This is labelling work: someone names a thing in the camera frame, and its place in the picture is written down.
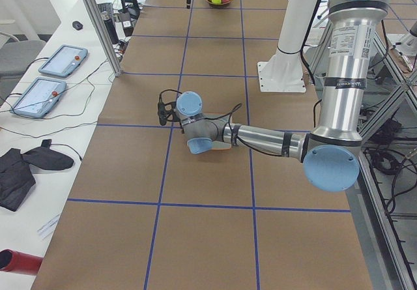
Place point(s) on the blue teach pendant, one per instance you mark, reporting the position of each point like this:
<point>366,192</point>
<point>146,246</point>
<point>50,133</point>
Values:
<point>64,61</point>
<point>39,98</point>

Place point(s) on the aluminium frame post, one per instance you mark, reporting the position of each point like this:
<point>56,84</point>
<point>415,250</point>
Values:
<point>101,31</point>

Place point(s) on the white camera pole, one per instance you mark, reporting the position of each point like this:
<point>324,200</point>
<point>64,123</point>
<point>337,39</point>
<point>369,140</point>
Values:
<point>283,72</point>

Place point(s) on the black computer mouse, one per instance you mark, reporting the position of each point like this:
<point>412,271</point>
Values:
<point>77,25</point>

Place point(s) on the black cloth bundle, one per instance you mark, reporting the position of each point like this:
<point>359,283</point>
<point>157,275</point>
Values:
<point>16,176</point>

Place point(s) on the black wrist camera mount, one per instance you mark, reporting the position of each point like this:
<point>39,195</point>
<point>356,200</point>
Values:
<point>167,111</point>

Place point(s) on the red cylinder tube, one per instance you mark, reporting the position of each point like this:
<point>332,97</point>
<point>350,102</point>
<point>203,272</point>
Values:
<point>20,263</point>

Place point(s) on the grey square plate orange rim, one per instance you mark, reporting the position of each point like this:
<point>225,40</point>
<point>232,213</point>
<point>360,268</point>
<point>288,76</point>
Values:
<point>219,145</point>

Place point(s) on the near blue teach pendant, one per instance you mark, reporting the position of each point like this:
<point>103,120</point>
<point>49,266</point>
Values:
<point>39,98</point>

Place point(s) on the black water bottle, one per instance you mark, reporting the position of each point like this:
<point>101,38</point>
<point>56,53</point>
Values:
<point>110,27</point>

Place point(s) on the far blue teach pendant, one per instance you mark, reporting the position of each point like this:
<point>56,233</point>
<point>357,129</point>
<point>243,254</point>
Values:
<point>64,61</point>

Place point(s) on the brown paper table mat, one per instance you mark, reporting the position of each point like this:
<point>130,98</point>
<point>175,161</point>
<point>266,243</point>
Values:
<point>145,213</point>

